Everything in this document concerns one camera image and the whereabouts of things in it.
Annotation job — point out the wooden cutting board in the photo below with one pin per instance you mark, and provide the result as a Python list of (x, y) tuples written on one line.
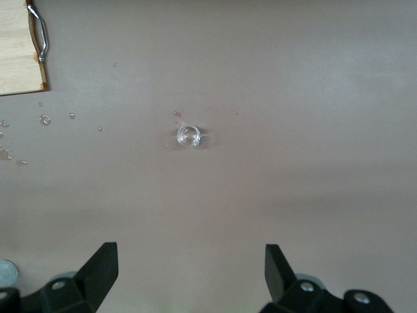
[(16, 49)]

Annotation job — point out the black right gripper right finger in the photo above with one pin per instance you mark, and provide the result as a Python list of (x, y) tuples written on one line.
[(283, 290)]

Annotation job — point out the small clear glass measuring cup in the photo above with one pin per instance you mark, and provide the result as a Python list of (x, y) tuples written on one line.
[(188, 136)]

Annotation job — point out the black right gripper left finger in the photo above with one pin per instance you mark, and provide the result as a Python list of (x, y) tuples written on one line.
[(91, 287)]

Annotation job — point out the brown table cover sheet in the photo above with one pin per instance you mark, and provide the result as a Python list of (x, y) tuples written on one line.
[(293, 98)]

